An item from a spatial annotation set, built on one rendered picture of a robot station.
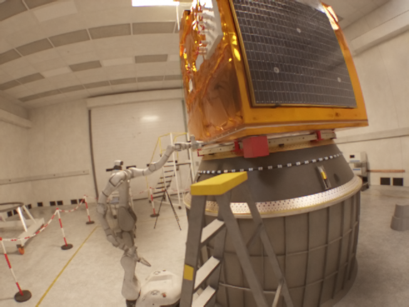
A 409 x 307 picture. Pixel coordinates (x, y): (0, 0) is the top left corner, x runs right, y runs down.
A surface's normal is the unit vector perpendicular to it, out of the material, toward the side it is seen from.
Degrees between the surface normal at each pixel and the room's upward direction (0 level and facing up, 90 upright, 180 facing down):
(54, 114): 90
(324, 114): 95
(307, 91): 90
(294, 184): 62
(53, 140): 90
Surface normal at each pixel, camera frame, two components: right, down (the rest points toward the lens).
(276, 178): -0.29, -0.45
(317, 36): 0.25, -0.05
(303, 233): -0.10, 0.00
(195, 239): -0.48, -0.01
